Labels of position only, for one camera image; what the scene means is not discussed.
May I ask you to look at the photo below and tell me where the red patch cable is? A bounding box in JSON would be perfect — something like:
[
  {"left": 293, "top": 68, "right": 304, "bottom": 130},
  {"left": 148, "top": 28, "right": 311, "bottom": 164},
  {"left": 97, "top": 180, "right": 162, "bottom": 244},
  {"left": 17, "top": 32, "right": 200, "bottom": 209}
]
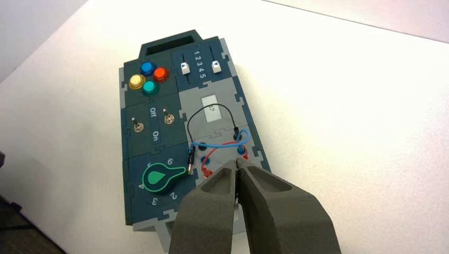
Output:
[{"left": 200, "top": 141, "right": 250, "bottom": 178}]

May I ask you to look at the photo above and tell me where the red push button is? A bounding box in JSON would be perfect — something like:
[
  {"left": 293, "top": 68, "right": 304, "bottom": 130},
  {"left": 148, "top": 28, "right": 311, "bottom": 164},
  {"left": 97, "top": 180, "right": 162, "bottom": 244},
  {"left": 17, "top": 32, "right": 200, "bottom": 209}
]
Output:
[{"left": 153, "top": 67, "right": 171, "bottom": 84}]

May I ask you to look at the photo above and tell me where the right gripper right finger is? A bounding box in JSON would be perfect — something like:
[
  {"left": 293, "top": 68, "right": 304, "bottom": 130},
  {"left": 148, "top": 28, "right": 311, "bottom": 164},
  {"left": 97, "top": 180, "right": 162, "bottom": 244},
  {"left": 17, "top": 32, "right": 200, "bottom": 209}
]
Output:
[{"left": 237, "top": 158, "right": 342, "bottom": 254}]

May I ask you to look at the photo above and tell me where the teal push button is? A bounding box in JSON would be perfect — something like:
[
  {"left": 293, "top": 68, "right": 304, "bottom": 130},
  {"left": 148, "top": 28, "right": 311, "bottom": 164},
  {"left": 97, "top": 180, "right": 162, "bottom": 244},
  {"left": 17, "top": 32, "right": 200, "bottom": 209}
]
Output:
[{"left": 141, "top": 80, "right": 159, "bottom": 96}]

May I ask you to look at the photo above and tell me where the yellow push button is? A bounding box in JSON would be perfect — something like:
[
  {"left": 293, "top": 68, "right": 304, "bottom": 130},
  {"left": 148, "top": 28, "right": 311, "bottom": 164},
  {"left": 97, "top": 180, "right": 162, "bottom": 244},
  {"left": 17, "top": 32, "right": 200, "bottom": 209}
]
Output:
[{"left": 129, "top": 74, "right": 146, "bottom": 91}]

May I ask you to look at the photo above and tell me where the black green rotary knob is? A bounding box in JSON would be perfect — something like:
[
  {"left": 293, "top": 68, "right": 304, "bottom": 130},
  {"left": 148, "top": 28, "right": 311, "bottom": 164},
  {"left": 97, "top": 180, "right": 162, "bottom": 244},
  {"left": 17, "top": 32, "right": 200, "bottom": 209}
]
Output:
[{"left": 142, "top": 162, "right": 187, "bottom": 196}]

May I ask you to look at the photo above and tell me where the blue push button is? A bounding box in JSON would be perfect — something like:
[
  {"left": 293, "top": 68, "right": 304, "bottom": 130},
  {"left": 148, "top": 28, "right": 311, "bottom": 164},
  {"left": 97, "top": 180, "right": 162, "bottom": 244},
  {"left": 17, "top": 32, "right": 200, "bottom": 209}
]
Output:
[{"left": 140, "top": 61, "right": 157, "bottom": 77}]

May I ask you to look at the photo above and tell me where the blue patch cable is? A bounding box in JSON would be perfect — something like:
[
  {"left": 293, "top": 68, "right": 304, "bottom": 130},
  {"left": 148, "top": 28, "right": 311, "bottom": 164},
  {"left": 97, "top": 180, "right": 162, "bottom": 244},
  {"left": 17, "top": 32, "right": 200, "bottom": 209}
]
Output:
[{"left": 191, "top": 129, "right": 252, "bottom": 155}]

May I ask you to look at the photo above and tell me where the blue grey control box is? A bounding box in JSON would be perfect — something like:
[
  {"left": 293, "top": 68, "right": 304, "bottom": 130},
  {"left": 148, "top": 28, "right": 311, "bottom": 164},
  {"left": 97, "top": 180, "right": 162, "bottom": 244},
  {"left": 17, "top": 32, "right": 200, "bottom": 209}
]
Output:
[{"left": 118, "top": 30, "right": 272, "bottom": 246}]

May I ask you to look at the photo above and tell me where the black patch cable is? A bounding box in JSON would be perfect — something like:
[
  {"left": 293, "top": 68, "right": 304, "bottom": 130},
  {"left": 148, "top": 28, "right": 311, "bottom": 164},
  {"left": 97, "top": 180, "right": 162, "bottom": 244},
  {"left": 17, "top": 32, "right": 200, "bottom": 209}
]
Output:
[{"left": 186, "top": 103, "right": 241, "bottom": 176}]

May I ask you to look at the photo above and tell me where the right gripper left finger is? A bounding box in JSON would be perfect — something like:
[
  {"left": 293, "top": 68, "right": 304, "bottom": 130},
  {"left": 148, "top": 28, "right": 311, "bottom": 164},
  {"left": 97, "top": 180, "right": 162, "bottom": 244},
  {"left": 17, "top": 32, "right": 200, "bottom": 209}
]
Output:
[{"left": 168, "top": 160, "right": 239, "bottom": 254}]

